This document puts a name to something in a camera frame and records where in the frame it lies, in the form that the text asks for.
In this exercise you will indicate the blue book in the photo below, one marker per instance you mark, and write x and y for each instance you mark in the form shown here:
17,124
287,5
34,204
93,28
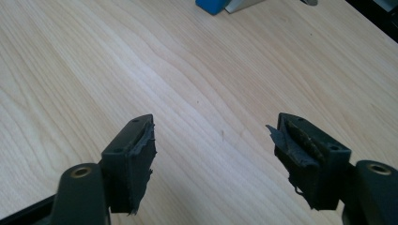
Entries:
211,5

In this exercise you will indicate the grey extendable book rack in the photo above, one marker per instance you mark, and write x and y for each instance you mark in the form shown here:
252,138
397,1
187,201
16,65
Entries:
242,4

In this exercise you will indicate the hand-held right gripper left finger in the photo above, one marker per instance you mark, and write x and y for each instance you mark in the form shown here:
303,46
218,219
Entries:
125,172

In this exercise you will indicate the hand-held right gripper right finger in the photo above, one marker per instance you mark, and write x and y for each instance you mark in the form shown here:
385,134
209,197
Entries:
328,175

